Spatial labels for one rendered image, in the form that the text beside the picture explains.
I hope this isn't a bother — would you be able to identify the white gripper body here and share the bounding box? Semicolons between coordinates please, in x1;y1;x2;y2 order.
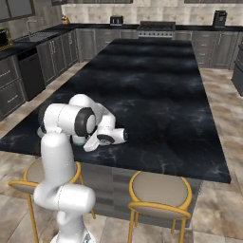
83;131;104;153

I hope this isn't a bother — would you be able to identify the black coffee machine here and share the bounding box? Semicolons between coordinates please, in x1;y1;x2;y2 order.
212;9;229;28

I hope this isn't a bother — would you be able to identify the grey kitchen island base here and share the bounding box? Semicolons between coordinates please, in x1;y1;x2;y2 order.
77;162;203;230

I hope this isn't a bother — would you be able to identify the yellow stool with beige seat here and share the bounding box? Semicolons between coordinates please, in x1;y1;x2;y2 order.
127;170;194;243
8;157;97;243

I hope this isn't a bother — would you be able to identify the black dishwasher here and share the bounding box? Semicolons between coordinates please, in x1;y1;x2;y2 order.
16;47;47;102

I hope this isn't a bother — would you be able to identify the grey cupboard run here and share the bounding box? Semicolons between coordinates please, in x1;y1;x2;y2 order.
35;29;79;85
75;28;139;64
173;29;243;70

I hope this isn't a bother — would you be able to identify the grey drawer cabinet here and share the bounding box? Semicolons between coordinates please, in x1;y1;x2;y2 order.
0;54;28;121

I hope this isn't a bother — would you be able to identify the sink with tap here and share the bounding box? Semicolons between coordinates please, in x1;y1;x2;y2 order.
26;18;57;44

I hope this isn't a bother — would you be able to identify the black toaster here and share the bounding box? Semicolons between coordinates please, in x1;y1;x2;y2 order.
109;14;124;27

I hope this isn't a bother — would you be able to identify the steel hob range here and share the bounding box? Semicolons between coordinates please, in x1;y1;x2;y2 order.
136;20;177;40

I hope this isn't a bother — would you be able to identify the dark oven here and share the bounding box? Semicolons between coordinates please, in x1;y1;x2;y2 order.
231;43;243;97

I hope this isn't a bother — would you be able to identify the grey glass wall cupboard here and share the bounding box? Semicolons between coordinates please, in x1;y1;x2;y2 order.
0;0;36;24

